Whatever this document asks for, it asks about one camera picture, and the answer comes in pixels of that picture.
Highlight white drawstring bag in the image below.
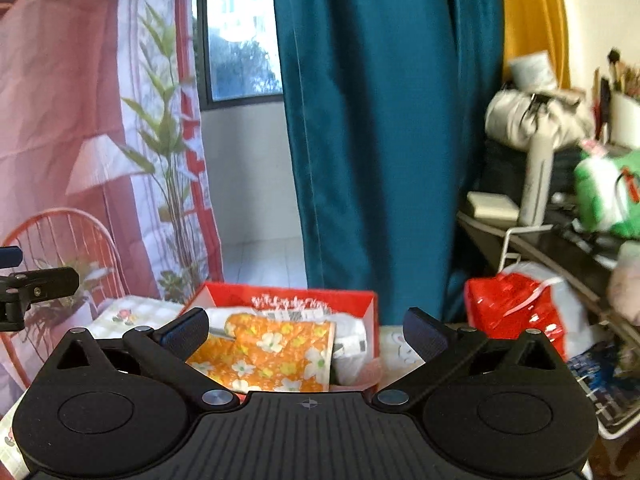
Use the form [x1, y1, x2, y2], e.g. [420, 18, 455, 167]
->
[485, 89, 596, 152]

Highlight black suitcase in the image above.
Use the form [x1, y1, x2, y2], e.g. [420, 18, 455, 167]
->
[478, 140, 582, 205]

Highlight white wire rack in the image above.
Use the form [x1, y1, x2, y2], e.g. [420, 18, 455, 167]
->
[498, 228, 639, 440]

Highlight white spray bottle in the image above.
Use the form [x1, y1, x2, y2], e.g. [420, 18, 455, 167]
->
[518, 132, 554, 226]

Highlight dark framed window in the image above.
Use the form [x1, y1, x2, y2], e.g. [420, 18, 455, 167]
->
[192, 0, 282, 110]

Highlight white paper roll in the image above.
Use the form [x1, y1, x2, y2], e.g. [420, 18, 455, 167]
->
[508, 51, 559, 92]

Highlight small white box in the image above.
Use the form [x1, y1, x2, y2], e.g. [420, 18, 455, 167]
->
[466, 192, 520, 222]

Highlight clear jar pink contents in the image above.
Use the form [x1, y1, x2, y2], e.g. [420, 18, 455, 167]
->
[608, 240, 640, 326]

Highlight red plastic bag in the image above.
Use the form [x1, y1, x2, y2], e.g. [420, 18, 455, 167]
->
[464, 272, 566, 359]

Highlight yellow curtain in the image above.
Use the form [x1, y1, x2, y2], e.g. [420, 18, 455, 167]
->
[502, 0, 570, 89]

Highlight orange floral cloth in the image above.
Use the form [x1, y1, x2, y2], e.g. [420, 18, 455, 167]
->
[188, 310, 335, 394]

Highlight red strawberry cardboard box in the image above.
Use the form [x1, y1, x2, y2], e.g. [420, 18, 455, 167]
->
[178, 280, 380, 394]

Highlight black desk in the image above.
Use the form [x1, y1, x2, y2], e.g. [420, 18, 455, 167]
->
[457, 211, 639, 351]

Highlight printed room scene backdrop cloth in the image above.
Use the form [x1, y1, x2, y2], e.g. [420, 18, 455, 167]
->
[1, 0, 222, 408]

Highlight teal curtain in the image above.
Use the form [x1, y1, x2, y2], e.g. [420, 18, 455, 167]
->
[274, 0, 504, 325]

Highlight checkered bunny tablecloth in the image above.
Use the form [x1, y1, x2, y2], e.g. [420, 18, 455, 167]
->
[1, 296, 423, 479]

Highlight white makeup brush holder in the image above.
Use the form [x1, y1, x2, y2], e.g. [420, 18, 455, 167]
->
[611, 92, 640, 150]

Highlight green plush toy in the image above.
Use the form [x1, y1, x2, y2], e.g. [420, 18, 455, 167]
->
[574, 151, 639, 240]

